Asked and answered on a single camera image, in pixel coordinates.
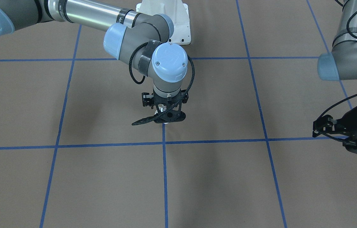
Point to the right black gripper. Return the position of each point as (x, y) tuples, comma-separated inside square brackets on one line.
[(146, 100)]

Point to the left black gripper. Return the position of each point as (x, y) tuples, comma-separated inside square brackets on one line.
[(349, 122)]

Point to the white brass PPR pipe fitting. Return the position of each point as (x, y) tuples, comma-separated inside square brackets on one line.
[(161, 111)]

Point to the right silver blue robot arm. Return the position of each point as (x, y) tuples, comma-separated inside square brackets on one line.
[(140, 40)]

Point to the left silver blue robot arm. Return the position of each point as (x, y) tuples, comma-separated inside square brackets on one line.
[(340, 64)]

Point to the brown paper table cover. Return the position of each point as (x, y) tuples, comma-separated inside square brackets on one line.
[(243, 158)]

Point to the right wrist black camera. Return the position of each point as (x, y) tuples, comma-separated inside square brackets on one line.
[(171, 116)]

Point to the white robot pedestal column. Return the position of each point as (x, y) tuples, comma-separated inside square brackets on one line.
[(178, 13)]

